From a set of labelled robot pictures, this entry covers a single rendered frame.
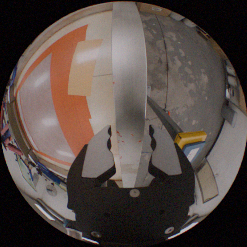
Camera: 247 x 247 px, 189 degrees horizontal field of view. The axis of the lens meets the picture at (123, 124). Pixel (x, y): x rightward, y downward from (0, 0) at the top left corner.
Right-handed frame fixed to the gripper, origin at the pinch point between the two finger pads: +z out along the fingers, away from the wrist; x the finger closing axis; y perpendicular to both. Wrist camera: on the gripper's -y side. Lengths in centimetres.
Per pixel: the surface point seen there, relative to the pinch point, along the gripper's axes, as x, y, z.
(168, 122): 17.0, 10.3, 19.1
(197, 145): 18.9, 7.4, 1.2
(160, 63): 44, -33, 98
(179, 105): 79, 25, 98
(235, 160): 309, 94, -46
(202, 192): 314, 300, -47
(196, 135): 18.9, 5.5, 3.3
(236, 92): 309, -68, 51
